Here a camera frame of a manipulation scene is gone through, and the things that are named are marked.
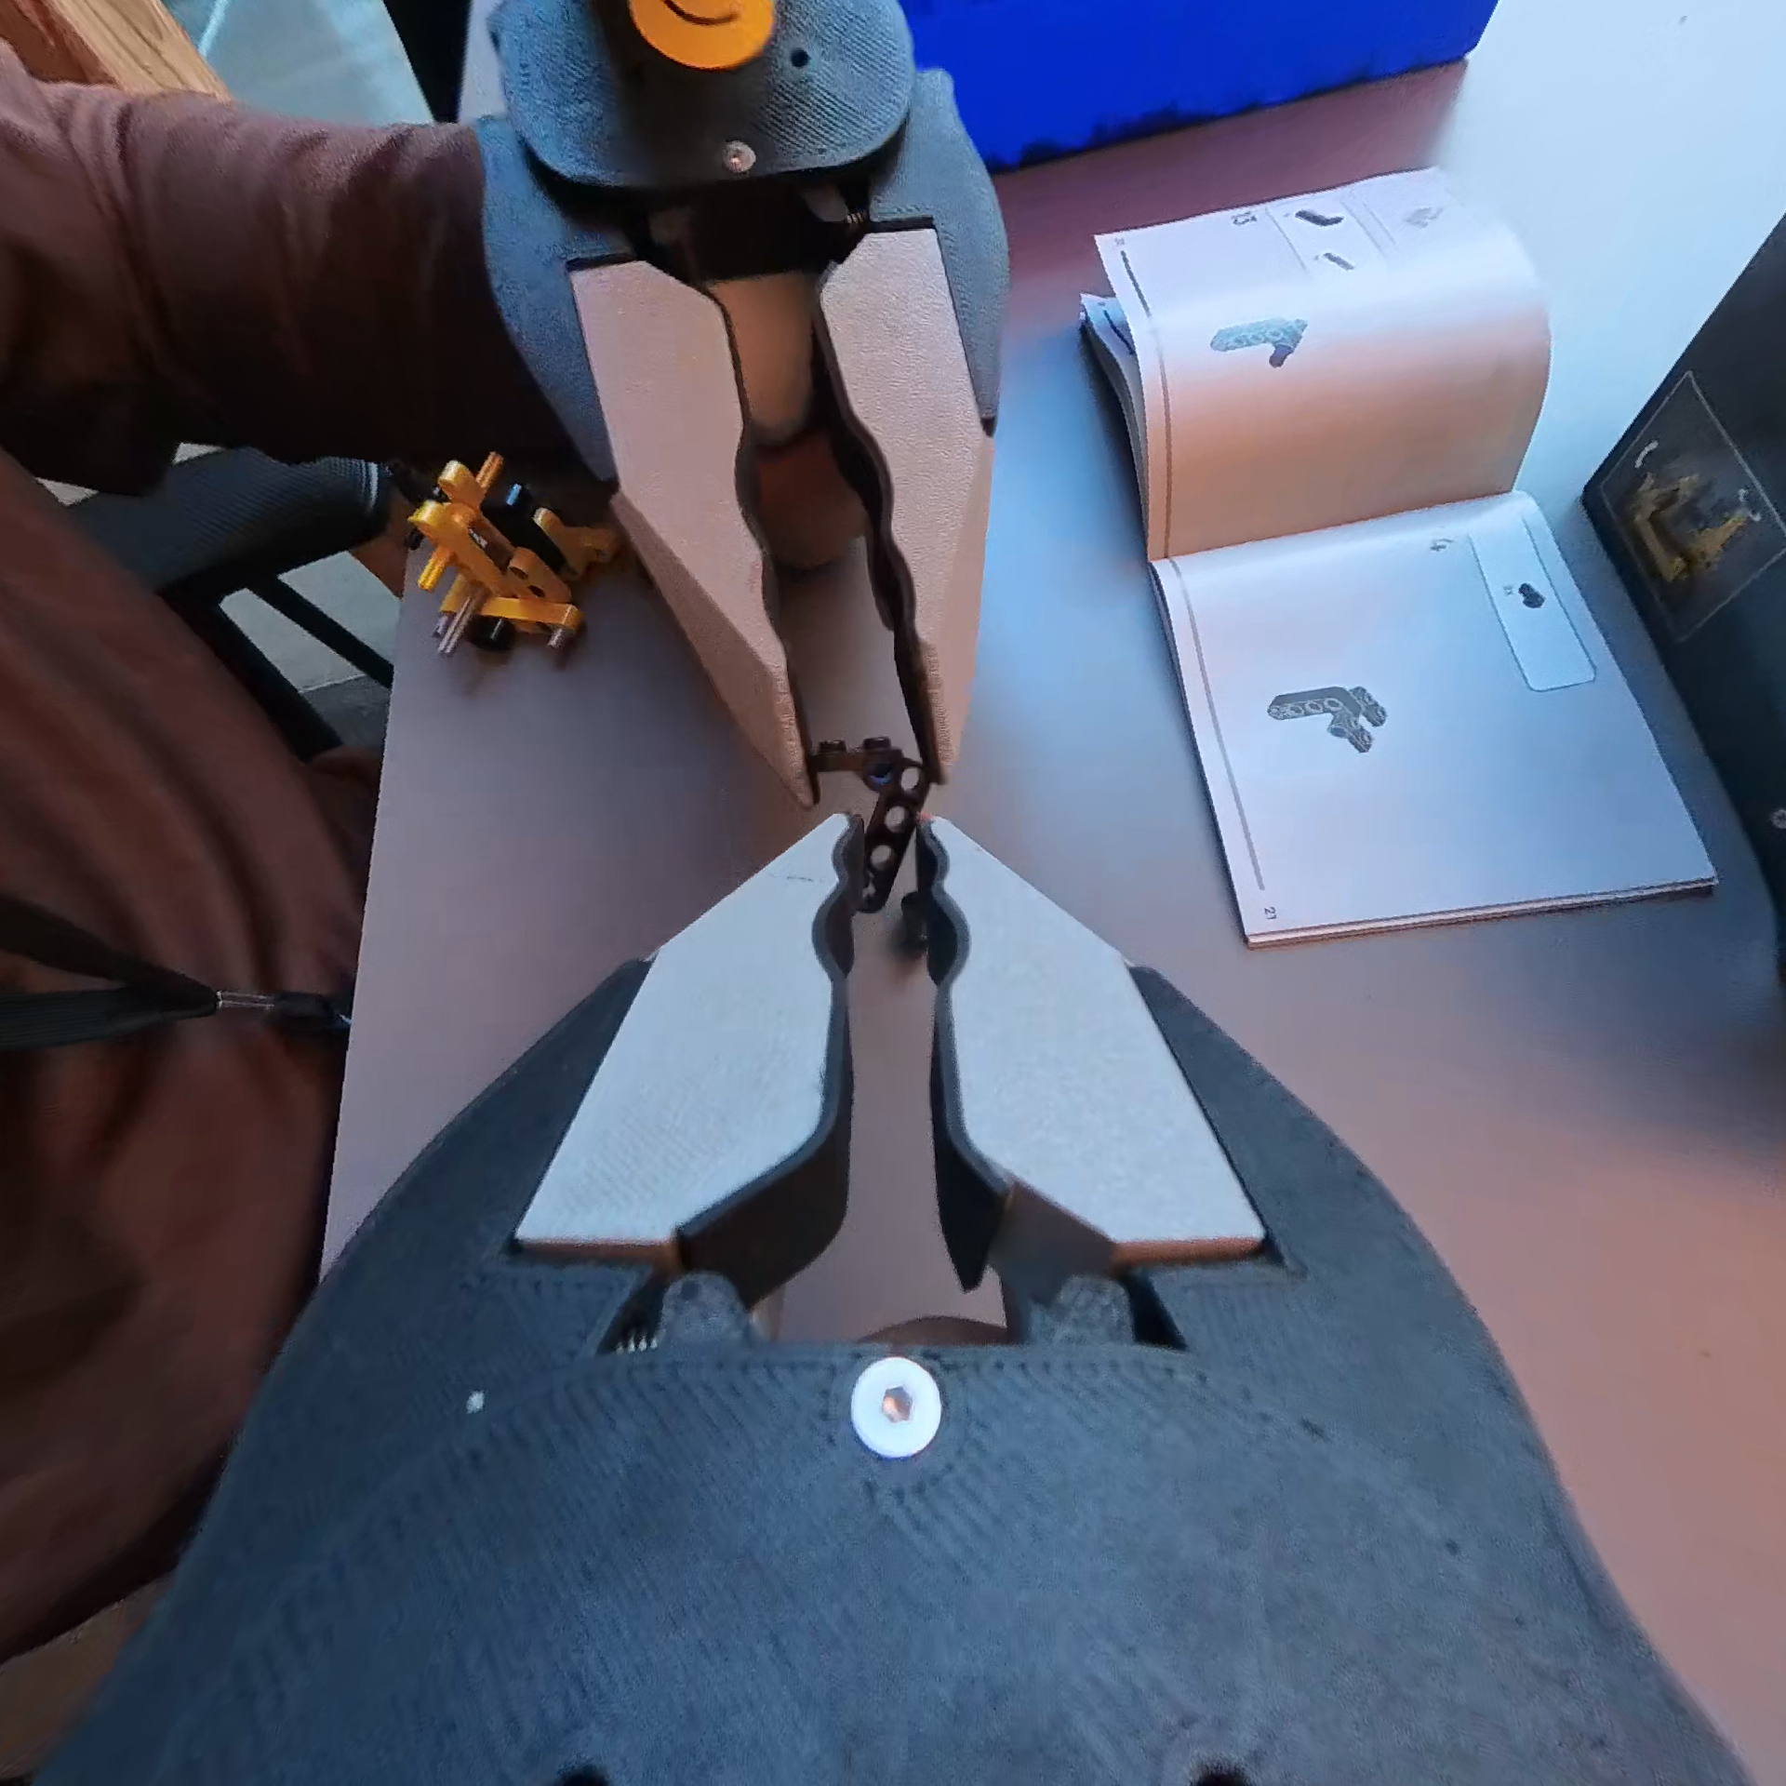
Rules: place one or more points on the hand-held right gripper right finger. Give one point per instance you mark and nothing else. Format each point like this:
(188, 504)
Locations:
(1089, 1102)

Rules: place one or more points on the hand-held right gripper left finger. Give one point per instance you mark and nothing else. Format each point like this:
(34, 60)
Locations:
(698, 1102)

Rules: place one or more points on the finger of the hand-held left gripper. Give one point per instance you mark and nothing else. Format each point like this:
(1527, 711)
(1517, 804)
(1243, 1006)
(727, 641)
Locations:
(670, 448)
(928, 448)

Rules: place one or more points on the person's left forearm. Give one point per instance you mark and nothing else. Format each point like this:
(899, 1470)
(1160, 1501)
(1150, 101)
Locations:
(239, 265)

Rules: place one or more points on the yellow lego assembly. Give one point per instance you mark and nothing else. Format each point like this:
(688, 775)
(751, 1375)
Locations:
(502, 558)

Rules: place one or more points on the lego instruction booklet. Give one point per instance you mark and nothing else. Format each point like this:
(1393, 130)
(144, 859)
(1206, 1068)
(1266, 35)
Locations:
(1397, 587)

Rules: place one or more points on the dark lego set box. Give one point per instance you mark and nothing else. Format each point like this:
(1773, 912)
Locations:
(1703, 530)

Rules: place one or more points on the person's left hand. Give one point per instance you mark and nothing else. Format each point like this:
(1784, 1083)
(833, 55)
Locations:
(813, 502)

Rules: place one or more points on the blue plastic bin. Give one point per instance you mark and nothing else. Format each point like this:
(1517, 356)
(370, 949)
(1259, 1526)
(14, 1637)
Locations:
(1186, 70)

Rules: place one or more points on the person's brown sweater torso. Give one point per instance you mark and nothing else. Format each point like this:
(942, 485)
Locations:
(154, 1117)

